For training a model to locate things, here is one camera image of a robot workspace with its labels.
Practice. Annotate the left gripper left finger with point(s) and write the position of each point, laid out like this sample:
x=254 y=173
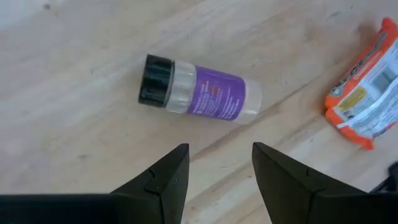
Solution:
x=155 y=199

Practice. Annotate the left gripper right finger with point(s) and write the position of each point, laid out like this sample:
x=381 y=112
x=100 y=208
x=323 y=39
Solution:
x=292 y=196

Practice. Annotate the purple label spice jar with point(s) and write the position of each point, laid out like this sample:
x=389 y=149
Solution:
x=202 y=90

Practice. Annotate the orange ramen packet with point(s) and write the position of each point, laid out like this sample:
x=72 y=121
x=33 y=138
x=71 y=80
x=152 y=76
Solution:
x=367 y=99

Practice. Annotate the black table edge clamp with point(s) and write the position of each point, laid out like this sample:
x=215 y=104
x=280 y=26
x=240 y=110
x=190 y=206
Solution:
x=390 y=180

